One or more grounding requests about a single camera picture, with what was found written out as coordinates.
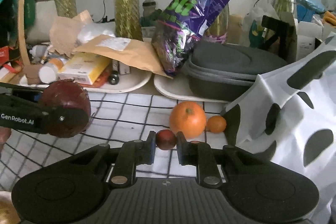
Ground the small red fruit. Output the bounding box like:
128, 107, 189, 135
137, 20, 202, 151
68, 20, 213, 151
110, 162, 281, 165
155, 130, 177, 151

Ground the small orange kumquat right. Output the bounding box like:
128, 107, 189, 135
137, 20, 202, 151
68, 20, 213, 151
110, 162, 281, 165
206, 115, 227, 134

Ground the large orange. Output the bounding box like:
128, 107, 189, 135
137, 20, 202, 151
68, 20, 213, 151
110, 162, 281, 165
169, 101, 207, 139

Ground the white cylinder bottle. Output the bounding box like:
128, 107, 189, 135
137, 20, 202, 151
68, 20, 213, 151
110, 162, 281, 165
39, 58, 64, 84

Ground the yellow white box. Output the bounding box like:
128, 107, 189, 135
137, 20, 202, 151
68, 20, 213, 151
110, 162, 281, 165
58, 53, 112, 85

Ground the white oval tray right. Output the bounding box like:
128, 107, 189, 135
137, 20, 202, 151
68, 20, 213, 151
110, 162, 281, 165
153, 75, 228, 103

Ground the dark grey zipper case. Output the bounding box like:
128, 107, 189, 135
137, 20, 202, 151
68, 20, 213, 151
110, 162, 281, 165
184, 42, 287, 102

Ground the torn brown paper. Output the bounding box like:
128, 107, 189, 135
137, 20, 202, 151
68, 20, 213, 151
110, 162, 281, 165
49, 10, 92, 57

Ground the wooden chair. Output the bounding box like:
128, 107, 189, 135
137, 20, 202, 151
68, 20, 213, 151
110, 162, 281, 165
1, 0, 36, 83

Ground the brown paper envelope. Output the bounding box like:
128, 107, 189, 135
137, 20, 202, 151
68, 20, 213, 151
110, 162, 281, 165
72, 35, 170, 78

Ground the cow print cloth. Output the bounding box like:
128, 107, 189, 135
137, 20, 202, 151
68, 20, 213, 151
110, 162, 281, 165
222, 35, 335, 223

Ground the purple snack bag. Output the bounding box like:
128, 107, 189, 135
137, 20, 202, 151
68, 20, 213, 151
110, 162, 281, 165
151, 0, 230, 77

